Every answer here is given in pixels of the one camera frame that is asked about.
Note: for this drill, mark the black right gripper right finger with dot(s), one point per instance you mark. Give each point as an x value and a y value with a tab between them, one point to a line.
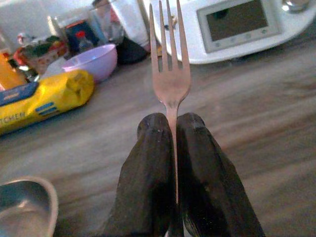
207	177

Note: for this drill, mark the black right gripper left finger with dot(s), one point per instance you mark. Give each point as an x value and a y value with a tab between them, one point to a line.
145	172

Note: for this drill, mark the steel fork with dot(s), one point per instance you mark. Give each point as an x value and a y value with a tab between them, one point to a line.
171	84

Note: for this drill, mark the yellow kitchen wipes pack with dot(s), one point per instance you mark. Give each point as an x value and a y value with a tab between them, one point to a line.
49	98

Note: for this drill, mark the black pouch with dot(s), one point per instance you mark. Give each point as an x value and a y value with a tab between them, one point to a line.
130	51

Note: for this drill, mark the small purple plastic bowl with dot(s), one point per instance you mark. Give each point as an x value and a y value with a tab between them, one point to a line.
93	61

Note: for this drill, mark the round steel plate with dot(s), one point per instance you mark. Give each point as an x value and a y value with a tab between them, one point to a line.
24	212

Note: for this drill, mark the white kitchen food processor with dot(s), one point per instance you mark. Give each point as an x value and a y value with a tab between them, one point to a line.
237	49

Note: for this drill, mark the small red-capped bottle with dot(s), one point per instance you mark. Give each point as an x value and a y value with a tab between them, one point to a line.
84	42

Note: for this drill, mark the blue-labelled jar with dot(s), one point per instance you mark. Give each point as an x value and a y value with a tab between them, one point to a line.
74	32

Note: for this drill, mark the green and red snack package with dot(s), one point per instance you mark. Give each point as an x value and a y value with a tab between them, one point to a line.
42	51

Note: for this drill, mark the orange sauce squeeze bottle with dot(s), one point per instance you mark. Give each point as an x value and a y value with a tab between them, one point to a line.
10	71

